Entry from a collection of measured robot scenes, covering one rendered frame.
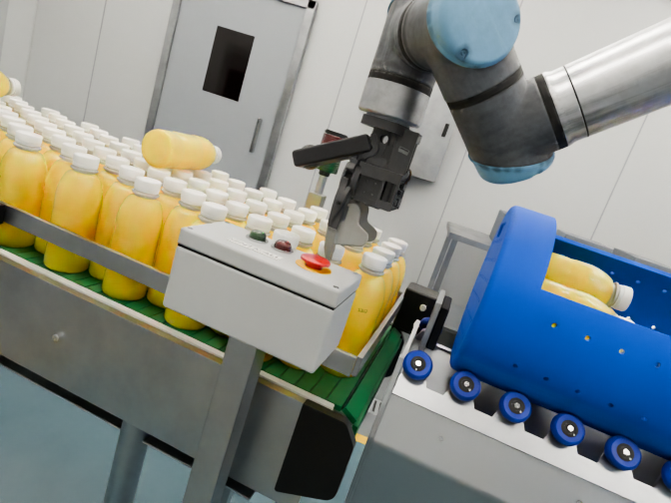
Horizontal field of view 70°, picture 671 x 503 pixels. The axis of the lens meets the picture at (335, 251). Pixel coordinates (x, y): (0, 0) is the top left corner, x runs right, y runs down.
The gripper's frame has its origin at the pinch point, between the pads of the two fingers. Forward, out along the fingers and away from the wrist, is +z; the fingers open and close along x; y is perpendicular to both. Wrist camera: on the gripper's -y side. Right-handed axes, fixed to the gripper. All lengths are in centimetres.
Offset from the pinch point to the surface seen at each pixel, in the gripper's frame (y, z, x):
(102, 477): -61, 109, 47
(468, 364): 24.7, 9.4, 2.4
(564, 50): 40, -129, 342
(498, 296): 24.5, -2.5, -1.1
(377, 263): 7.2, 0.0, 1.9
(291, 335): 4.0, 5.7, -21.0
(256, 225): -11.9, 0.2, -1.8
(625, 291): 42.6, -7.3, 12.4
